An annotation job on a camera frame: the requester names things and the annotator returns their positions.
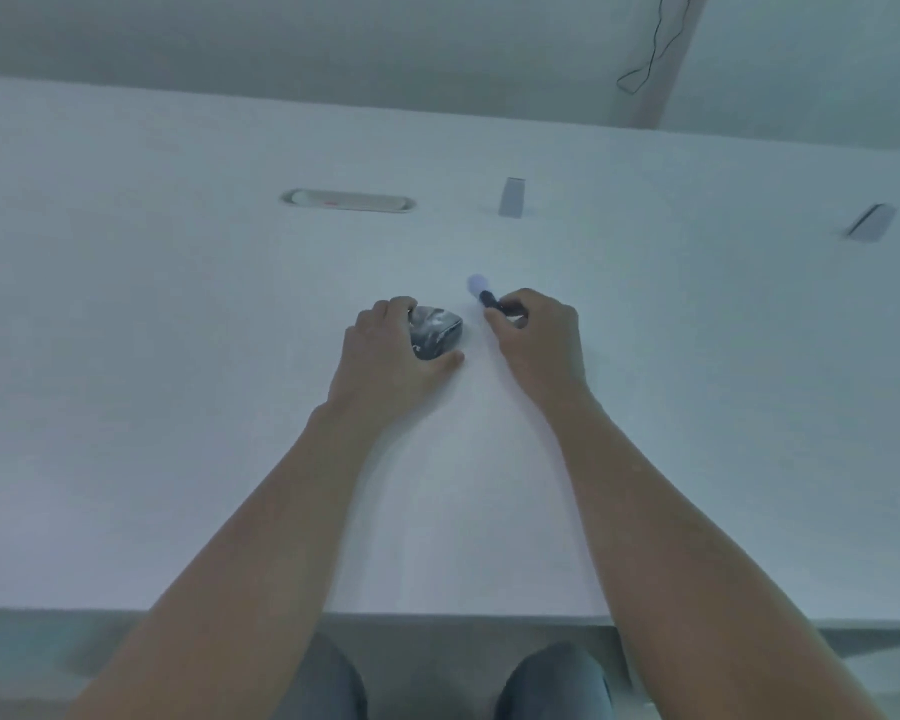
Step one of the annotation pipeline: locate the person's right hand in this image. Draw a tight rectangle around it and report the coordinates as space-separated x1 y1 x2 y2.
482 288 595 422

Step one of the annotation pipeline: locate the person's left hand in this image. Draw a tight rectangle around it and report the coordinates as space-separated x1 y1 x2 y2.
327 295 467 437

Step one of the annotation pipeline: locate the shiny black computer mouse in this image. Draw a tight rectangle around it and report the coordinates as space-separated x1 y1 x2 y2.
408 306 465 362

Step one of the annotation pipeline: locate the black pen with pale cap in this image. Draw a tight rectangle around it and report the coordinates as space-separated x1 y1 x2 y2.
467 274 531 329

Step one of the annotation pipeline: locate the person's right forearm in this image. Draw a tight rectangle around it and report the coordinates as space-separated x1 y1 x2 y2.
543 389 891 720

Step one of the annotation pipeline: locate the person's left forearm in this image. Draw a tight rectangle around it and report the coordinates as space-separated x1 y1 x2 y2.
60 400 399 720

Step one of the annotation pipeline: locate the person's left leg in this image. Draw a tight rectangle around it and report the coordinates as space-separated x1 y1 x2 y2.
273 631 369 720

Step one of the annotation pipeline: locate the person's leg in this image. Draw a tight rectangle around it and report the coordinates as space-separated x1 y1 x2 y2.
273 631 369 720
493 641 616 720

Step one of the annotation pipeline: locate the person's right leg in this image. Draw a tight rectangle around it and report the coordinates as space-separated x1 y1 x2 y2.
493 641 616 720

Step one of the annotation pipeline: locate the oval grey cable grommet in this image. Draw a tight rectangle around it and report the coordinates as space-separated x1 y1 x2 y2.
281 188 417 215

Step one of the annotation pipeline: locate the thin black cable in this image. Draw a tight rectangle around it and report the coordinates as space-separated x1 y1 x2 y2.
616 0 696 97

